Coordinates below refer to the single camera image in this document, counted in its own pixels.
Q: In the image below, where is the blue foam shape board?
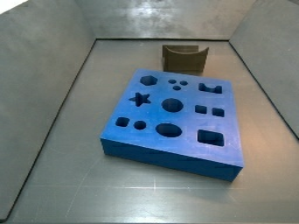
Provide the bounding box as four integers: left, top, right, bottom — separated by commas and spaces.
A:
101, 69, 245, 181

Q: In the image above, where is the black curved cradle stand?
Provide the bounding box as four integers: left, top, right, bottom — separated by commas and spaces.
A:
163, 45, 210, 74

